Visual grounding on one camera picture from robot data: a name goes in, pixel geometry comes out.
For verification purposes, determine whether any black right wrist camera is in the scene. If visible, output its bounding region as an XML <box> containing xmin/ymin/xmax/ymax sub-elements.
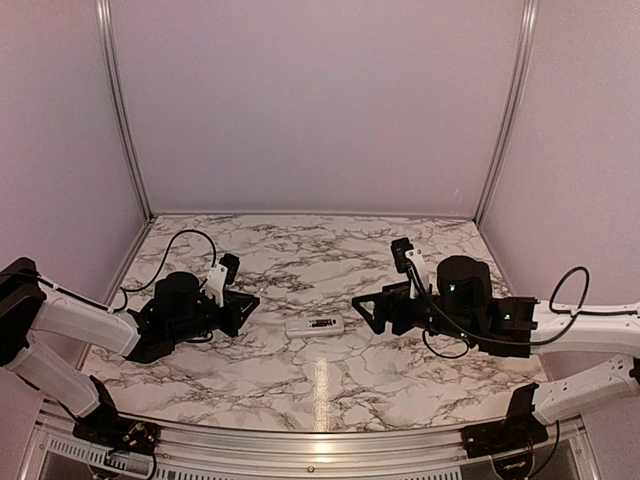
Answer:
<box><xmin>391</xmin><ymin>237</ymin><xmax>414</xmax><ymax>274</ymax></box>

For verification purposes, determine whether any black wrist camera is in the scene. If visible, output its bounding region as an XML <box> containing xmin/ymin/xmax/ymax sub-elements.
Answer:
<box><xmin>219</xmin><ymin>253</ymin><xmax>240</xmax><ymax>285</ymax></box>
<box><xmin>391</xmin><ymin>237</ymin><xmax>414</xmax><ymax>274</ymax></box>

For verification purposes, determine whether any aluminium front frame rail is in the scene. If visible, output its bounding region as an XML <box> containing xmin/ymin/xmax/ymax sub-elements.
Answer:
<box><xmin>18</xmin><ymin>400</ymin><xmax>600</xmax><ymax>479</ymax></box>

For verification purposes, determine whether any aluminium left corner post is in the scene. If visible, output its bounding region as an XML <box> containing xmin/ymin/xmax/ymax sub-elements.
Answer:
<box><xmin>95</xmin><ymin>0</ymin><xmax>154</xmax><ymax>223</ymax></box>

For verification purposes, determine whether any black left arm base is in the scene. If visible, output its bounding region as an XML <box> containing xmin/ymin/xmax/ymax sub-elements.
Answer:
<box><xmin>73</xmin><ymin>415</ymin><xmax>159</xmax><ymax>455</ymax></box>

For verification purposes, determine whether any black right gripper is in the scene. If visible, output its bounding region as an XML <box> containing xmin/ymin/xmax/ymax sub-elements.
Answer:
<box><xmin>352</xmin><ymin>280</ymin><xmax>478</xmax><ymax>343</ymax></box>

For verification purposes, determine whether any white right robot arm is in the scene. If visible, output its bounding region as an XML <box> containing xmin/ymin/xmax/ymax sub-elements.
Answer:
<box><xmin>352</xmin><ymin>250</ymin><xmax>639</xmax><ymax>448</ymax></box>

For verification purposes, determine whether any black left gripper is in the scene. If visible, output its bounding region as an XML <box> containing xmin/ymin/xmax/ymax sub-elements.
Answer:
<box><xmin>169</xmin><ymin>289</ymin><xmax>260</xmax><ymax>346</ymax></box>

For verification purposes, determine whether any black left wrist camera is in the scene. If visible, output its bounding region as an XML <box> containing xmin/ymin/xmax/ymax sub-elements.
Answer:
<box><xmin>219</xmin><ymin>253</ymin><xmax>240</xmax><ymax>285</ymax></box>

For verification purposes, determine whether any white remote control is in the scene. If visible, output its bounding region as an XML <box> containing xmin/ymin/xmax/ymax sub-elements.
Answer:
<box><xmin>285</xmin><ymin>318</ymin><xmax>344</xmax><ymax>338</ymax></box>

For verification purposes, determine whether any black left camera cable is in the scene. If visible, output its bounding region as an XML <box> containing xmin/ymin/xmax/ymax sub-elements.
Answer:
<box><xmin>119</xmin><ymin>228</ymin><xmax>224</xmax><ymax>311</ymax></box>

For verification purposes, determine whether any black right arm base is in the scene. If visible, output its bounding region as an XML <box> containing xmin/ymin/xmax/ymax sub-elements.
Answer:
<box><xmin>461</xmin><ymin>383</ymin><xmax>549</xmax><ymax>458</ymax></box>

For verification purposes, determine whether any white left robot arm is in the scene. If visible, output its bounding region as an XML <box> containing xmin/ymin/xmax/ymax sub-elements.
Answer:
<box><xmin>1</xmin><ymin>254</ymin><xmax>260</xmax><ymax>445</ymax></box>

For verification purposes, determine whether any aluminium right corner post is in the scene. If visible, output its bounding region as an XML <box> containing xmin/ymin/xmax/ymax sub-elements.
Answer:
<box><xmin>473</xmin><ymin>0</ymin><xmax>540</xmax><ymax>230</ymax></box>

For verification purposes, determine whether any aluminium corner post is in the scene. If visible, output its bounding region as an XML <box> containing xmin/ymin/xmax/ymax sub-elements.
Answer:
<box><xmin>95</xmin><ymin>0</ymin><xmax>154</xmax><ymax>223</ymax></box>
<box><xmin>473</xmin><ymin>0</ymin><xmax>540</xmax><ymax>230</ymax></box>

